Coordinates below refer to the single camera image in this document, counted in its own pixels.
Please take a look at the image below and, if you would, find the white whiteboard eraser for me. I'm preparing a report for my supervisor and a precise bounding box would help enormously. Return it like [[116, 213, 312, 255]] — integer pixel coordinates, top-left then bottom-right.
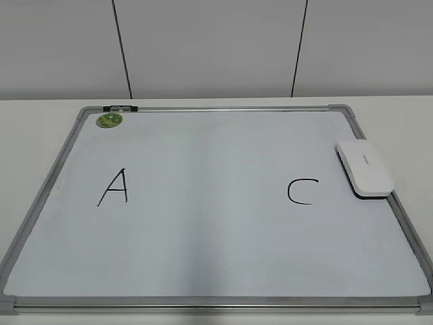
[[336, 139, 394, 198]]

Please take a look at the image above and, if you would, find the aluminium framed whiteboard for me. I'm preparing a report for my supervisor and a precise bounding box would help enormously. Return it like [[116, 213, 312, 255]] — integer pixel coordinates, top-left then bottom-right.
[[1, 105, 432, 315]]

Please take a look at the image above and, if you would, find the green round sticker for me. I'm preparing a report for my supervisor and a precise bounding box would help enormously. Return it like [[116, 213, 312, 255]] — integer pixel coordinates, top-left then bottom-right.
[[95, 113, 123, 129]]

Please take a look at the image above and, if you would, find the black hanging clip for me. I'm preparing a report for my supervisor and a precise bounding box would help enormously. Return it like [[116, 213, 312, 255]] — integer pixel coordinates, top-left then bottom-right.
[[102, 105, 138, 112]]

